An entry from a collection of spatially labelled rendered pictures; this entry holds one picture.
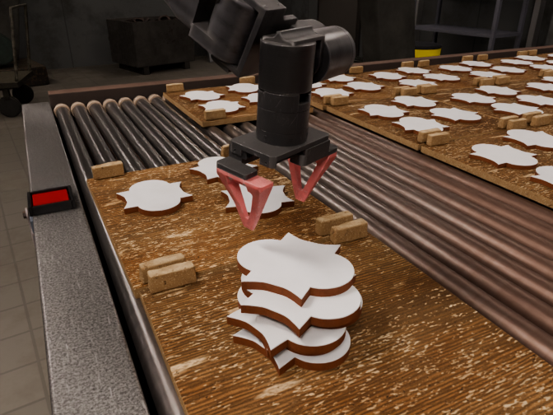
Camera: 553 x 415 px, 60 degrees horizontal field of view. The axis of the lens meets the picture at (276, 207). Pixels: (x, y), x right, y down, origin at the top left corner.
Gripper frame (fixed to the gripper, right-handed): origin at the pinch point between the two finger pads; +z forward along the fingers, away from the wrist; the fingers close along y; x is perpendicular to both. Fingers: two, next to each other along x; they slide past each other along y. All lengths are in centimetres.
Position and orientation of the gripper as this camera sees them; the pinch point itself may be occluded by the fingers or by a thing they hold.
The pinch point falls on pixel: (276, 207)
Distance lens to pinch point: 57.7
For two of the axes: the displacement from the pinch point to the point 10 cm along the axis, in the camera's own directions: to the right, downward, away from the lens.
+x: -7.6, -3.6, 5.4
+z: -0.6, 8.7, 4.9
